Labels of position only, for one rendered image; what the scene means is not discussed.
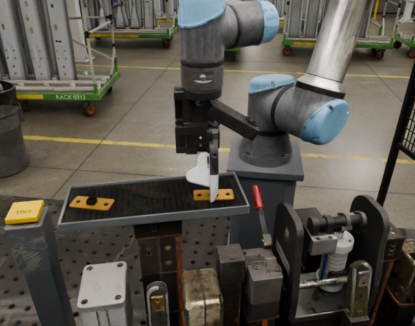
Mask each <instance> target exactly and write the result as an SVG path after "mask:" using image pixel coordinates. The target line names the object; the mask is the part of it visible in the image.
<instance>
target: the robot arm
mask: <svg viewBox="0 0 415 326"><path fill-rule="evenodd" d="M371 2H372V0H330V2H329V4H328V8H327V10H326V14H325V17H324V19H323V23H322V25H321V29H320V32H319V35H318V38H317V41H316V44H315V47H314V51H313V53H312V57H311V60H310V63H309V66H308V69H307V71H306V74H305V75H304V76H302V77H300V78H298V79H297V82H296V84H295V85H294V83H295V81H294V80H295V79H294V77H293V76H291V75H288V74H267V75H262V76H257V77H255V78H253V79H252V80H251V81H250V85H249V92H248V114H247V116H244V115H243V114H241V113H239V112H238V111H236V110H234V109H232V108H230V107H229V106H227V105H226V104H224V103H222V102H220V101H218V100H217V98H220V97H221V96H222V86H223V73H224V51H225V50H230V49H237V48H241V47H248V46H253V45H255V46H258V45H260V44H262V43H267V42H269V41H271V40H272V39H273V38H274V37H275V36H276V34H277V32H278V29H279V14H278V11H277V9H276V8H275V6H274V5H273V4H271V3H270V2H268V1H259V0H179V7H178V12H177V16H178V26H179V36H180V72H181V86H182V87H174V101H175V140H176V153H186V154H187V155H194V154H197V152H201V154H199V156H198V164H197V166H196V167H195V168H193V169H190V170H189V171H188V172H187V173H186V179H187V181H188V182H191V183H194V184H199V185H202V186H207V187H210V202H214V200H215V198H216V196H217V194H218V149H219V147H220V128H219V125H220V124H222V125H224V126H226V127H227V128H229V129H231V130H233V131H234V132H236V133H238V134H239V135H241V136H243V139H242V141H241V143H240V147H239V156H240V158H241V159H242V160H243V161H245V162H246V163H248V164H251V165H253V166H258V167H262V168H275V167H279V166H283V165H285V164H287V163H289V161H291V159H292V145H291V142H290V137H289V134H291V135H293V136H296V137H297V138H300V139H301V140H303V141H305V142H310V143H312V144H315V145H323V144H327V143H329V142H330V141H332V140H333V139H334V138H335V137H336V136H337V135H338V134H339V133H340V132H341V131H342V129H343V128H344V126H345V124H346V121H347V120H348V115H349V112H348V111H349V106H348V104H347V103H346V102H345V101H344V97H345V94H346V91H345V89H344V87H343V80H344V77H345V74H346V71H347V68H348V66H349V63H350V60H351V58H352V55H353V52H354V49H355V47H356V43H357V41H358V38H359V35H360V33H361V29H362V27H363V24H364V22H365V18H366V16H367V13H368V9H369V8H370V4H371ZM179 124H180V125H179ZM208 164H209V168H208Z"/></svg>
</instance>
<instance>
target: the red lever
mask: <svg viewBox="0 0 415 326"><path fill-rule="evenodd" d="M251 192H252V195H253V201H254V205H255V210H256V211H257V213H258V216H259V221H260V225H261V231H262V236H261V243H262V247H263V248H271V247H272V246H273V244H272V239H271V235H270V234H268V231H267V227H266V221H265V218H264V212H263V209H264V205H263V201H262V195H261V190H260V187H259V186H258V185H253V187H252V188H251Z"/></svg>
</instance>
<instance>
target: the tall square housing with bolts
mask: <svg viewBox="0 0 415 326"><path fill-rule="evenodd" d="M77 308H78V312H79V315H80V320H81V324H82V326H133V303H132V298H131V289H130V285H129V276H128V271H127V263H126V262H124V261H119V262H113V263H102V264H95V265H87V266H86V267H85V268H84V269H83V275H82V279H81V285H80V293H79V296H78V303H77Z"/></svg>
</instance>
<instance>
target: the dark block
mask: <svg viewBox="0 0 415 326"><path fill-rule="evenodd" d="M404 240H405V236H404V235H403V234H402V233H401V232H400V231H399V230H398V229H397V228H396V227H395V226H394V225H393V224H392V223H391V222H390V232H389V235H388V239H387V242H386V246H385V253H384V258H383V266H382V271H381V279H380V281H379V288H378V292H377V294H376V298H375V300H374V304H373V307H372V308H369V309H368V310H367V316H368V317H369V319H370V321H369V324H368V326H373V323H374V320H375V317H376V314H377V311H378V307H379V304H380V302H381V299H382V296H383V293H384V291H385V290H384V288H385V285H386V282H387V281H388V278H389V275H390V272H391V270H392V266H393V264H394V261H396V260H397V259H398V258H399V255H400V252H401V249H402V246H403V243H404Z"/></svg>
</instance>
